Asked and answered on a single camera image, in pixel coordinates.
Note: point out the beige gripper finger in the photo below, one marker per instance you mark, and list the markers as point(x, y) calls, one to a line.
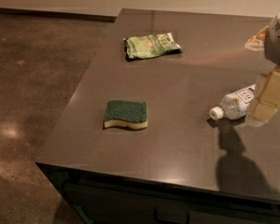
point(266, 101)
point(256, 42)

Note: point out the green yellow sponge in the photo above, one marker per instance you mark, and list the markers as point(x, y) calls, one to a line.
point(126, 114)

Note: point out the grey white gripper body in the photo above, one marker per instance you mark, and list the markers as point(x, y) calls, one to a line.
point(278, 42)

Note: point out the clear plastic water bottle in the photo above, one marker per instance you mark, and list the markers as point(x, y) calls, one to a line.
point(234, 105)

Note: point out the green snack bag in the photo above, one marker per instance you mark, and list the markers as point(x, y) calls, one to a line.
point(150, 46)

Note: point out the black drawer handle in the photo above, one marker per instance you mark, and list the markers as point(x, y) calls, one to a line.
point(166, 218)

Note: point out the dark cabinet drawer front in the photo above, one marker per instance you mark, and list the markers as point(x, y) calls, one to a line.
point(107, 199)

